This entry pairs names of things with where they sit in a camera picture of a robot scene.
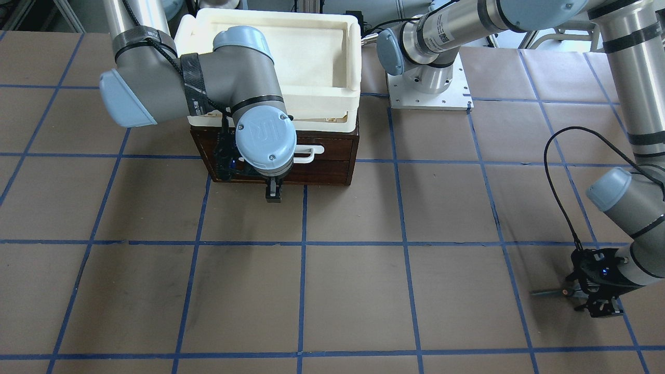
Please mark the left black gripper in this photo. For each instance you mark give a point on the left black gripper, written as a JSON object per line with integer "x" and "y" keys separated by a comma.
{"x": 602, "y": 303}

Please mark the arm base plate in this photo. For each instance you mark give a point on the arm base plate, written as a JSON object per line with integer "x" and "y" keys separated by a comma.
{"x": 441, "y": 85}

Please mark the orange grey scissors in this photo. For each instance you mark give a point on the orange grey scissors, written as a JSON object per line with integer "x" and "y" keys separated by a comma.
{"x": 550, "y": 292}

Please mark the wooden drawer white handle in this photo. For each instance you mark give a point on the wooden drawer white handle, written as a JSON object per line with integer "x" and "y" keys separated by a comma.
{"x": 305, "y": 154}

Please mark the white plastic tray box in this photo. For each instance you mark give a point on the white plastic tray box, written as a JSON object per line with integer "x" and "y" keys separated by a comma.
{"x": 317, "y": 58}

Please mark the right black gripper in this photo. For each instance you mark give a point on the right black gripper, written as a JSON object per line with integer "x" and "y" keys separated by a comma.
{"x": 273, "y": 190}

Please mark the dark wooden drawer cabinet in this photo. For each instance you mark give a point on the dark wooden drawer cabinet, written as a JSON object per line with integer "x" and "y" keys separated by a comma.
{"x": 333, "y": 167}

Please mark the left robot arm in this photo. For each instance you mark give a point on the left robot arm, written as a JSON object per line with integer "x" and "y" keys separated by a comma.
{"x": 632, "y": 33}

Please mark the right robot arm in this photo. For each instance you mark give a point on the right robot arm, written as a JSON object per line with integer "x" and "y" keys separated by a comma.
{"x": 151, "y": 84}

